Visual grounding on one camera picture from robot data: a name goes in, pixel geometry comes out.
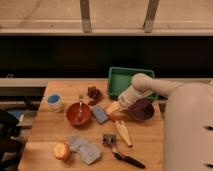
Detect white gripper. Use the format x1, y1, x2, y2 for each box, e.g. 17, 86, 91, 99
106, 86, 142, 115

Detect orange pepper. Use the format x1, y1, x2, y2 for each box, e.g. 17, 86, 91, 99
108, 114, 116, 122

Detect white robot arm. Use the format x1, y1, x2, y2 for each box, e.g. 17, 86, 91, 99
107, 73, 213, 171

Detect blue sponge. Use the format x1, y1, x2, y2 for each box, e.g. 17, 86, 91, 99
92, 106, 108, 124

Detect bunch of dark grapes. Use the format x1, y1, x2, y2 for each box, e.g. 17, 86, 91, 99
87, 86, 102, 106

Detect green plastic tray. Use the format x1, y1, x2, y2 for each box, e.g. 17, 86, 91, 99
107, 67, 155, 100

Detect purple bowl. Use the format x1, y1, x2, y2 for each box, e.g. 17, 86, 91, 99
128, 99, 154, 122

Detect fork in orange bowl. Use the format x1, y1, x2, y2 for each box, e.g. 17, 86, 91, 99
78, 95, 83, 122

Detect orange bowl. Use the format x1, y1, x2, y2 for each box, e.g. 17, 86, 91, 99
66, 102, 91, 126

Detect gray crumpled cloth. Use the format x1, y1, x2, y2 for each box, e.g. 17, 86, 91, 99
69, 134, 102, 165

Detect white cup blue lid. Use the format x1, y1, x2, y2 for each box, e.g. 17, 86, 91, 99
46, 93, 63, 112

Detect red yellow apple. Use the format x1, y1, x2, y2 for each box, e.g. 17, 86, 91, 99
53, 142, 70, 161

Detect black chair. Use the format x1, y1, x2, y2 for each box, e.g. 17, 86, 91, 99
0, 109, 22, 171

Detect black handled spatula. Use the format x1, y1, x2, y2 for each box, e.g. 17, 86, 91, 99
103, 134, 146, 169

